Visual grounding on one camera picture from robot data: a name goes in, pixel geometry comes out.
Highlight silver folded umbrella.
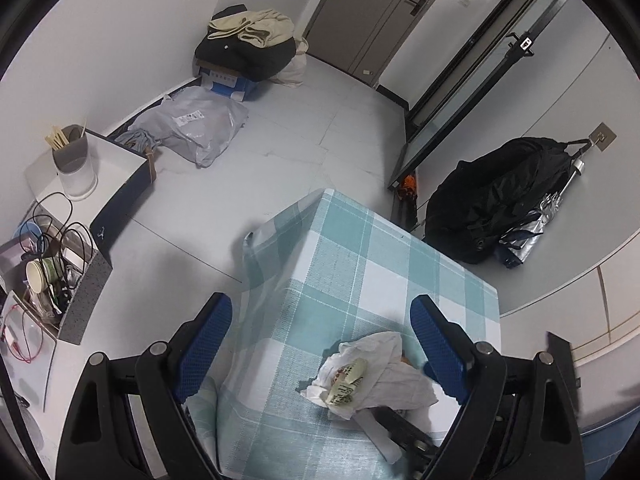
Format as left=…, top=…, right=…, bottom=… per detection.
left=495, top=157, right=588, bottom=268

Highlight white tissue paper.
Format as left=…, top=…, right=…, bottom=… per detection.
left=300, top=331, right=440, bottom=421

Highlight white box with navy side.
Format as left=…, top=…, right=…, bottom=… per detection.
left=25, top=129, right=158, bottom=256

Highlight metal wall hook plate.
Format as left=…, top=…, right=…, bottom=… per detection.
left=589, top=121, right=617, bottom=152

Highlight blue cardboard box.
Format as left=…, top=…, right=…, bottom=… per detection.
left=196, top=59, right=261, bottom=102

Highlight grey room door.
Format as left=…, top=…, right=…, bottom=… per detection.
left=305, top=0, right=471, bottom=78

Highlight cream tote bag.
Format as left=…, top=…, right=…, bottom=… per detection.
left=272, top=37, right=308, bottom=88

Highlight beige clothing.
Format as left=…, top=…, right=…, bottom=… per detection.
left=207, top=8, right=296, bottom=47

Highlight black clothing pile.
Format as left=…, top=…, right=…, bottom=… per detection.
left=195, top=5, right=298, bottom=81

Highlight grey felt storage box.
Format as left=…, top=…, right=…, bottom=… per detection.
left=0, top=232, right=112, bottom=346

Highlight grey and white utensil holder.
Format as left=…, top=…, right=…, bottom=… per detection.
left=51, top=124, right=97, bottom=201

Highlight black backpack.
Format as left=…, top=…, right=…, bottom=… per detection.
left=424, top=136, right=576, bottom=265

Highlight wooden chopsticks bundle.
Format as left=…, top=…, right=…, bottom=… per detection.
left=45, top=117, right=88, bottom=151

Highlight grey plastic parcel bag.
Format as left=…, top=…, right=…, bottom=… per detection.
left=131, top=85, right=250, bottom=168

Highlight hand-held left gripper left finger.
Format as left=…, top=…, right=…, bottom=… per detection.
left=56, top=292, right=234, bottom=480

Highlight white plastic tube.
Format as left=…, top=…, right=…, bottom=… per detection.
left=357, top=407, right=403, bottom=463

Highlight black cables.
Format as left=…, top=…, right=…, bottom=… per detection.
left=19, top=192, right=98, bottom=311

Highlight black framed glass door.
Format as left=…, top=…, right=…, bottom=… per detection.
left=377, top=0, right=576, bottom=191

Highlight table with checked teal cloth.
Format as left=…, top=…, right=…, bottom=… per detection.
left=190, top=188, right=501, bottom=480

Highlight grey knitted cloth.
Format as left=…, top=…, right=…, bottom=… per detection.
left=114, top=127, right=161, bottom=153

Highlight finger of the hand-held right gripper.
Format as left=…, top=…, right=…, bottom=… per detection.
left=376, top=406, right=437, bottom=479

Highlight black glass door handle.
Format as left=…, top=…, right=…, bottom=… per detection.
left=505, top=32, right=536, bottom=58

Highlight paper cup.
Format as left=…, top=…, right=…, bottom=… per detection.
left=26, top=257, right=61, bottom=293

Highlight red cable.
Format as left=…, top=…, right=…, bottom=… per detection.
left=0, top=305, right=56, bottom=363

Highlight printed snack wrapper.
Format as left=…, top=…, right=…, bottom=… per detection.
left=325, top=357, right=369, bottom=406

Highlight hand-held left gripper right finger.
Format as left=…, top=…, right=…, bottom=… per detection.
left=410, top=294, right=586, bottom=480

